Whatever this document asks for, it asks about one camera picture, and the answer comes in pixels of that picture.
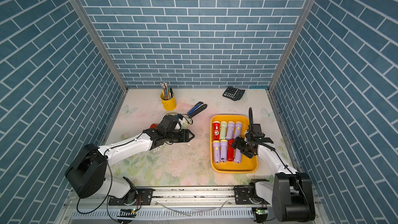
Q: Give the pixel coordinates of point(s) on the green flashlight horizontal top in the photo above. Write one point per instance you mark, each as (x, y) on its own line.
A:
(184, 125)

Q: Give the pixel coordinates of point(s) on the yellow pen holder cup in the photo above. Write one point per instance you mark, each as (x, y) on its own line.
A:
(168, 105)

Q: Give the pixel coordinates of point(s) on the black desk calculator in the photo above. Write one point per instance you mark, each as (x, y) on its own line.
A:
(233, 94)

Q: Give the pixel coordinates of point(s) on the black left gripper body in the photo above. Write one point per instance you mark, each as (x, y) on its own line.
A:
(176, 136)

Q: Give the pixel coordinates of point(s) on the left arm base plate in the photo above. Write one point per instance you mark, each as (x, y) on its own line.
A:
(139, 197)

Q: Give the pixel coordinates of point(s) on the green flashlight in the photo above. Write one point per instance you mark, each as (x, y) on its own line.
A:
(223, 130)

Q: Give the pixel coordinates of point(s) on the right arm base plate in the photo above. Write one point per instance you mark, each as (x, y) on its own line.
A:
(245, 195)

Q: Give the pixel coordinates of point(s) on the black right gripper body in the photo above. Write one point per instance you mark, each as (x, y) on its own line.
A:
(244, 145)

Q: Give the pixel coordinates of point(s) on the blue black stapler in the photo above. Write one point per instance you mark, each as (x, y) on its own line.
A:
(199, 107)

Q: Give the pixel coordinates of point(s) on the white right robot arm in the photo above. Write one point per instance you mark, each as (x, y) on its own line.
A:
(290, 194)

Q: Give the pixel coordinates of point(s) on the aluminium front rail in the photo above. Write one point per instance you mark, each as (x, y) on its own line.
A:
(201, 204)

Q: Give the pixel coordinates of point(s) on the red flashlight with white logo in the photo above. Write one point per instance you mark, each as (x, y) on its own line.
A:
(216, 130)

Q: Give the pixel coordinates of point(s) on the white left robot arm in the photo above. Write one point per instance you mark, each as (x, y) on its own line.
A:
(89, 174)

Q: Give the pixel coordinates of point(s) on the pens in cup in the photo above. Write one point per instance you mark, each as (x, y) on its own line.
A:
(167, 92)

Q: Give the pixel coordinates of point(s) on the yellow plastic storage tray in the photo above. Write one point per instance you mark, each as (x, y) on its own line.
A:
(247, 165)

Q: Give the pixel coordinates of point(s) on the purple flashlight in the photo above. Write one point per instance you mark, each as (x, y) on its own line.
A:
(237, 130)
(230, 130)
(216, 151)
(223, 150)
(237, 156)

